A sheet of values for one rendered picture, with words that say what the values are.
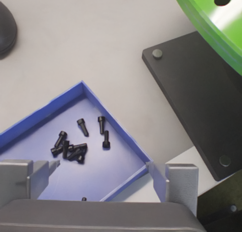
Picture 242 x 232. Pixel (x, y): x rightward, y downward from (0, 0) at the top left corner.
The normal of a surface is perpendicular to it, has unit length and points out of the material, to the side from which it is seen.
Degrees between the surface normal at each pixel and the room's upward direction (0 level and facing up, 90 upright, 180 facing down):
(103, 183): 0
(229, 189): 0
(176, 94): 0
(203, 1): 25
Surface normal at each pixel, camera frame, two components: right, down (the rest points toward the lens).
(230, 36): -0.30, -0.20
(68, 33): 0.04, -0.45
